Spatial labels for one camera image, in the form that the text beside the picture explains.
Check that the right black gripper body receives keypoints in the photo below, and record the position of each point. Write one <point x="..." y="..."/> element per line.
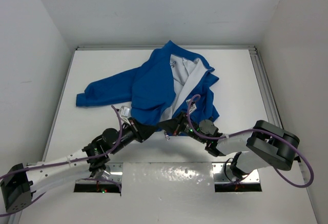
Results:
<point x="185" y="126"/>

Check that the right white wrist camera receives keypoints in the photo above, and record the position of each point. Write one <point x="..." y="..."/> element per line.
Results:
<point x="192" y="107"/>

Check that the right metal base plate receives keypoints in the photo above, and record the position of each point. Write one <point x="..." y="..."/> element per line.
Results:
<point x="222" y="175"/>

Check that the blue zip jacket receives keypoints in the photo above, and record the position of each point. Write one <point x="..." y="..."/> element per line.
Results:
<point x="160" y="88"/>

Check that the metal base plate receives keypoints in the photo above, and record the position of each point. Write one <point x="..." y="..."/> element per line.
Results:
<point x="222" y="175"/>
<point x="111" y="172"/>

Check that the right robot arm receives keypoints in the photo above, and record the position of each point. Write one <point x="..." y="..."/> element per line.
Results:
<point x="265" y="145"/>

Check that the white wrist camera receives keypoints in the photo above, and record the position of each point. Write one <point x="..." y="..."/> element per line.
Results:
<point x="124" y="112"/>
<point x="192" y="107"/>

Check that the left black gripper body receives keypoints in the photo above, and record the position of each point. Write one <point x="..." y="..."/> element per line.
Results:
<point x="131" y="131"/>

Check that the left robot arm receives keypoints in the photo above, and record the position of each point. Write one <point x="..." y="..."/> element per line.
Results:
<point x="24" y="185"/>

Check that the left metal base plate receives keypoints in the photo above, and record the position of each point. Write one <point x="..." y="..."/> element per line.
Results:
<point x="111" y="172"/>

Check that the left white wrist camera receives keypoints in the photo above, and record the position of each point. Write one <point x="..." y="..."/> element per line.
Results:
<point x="124" y="112"/>

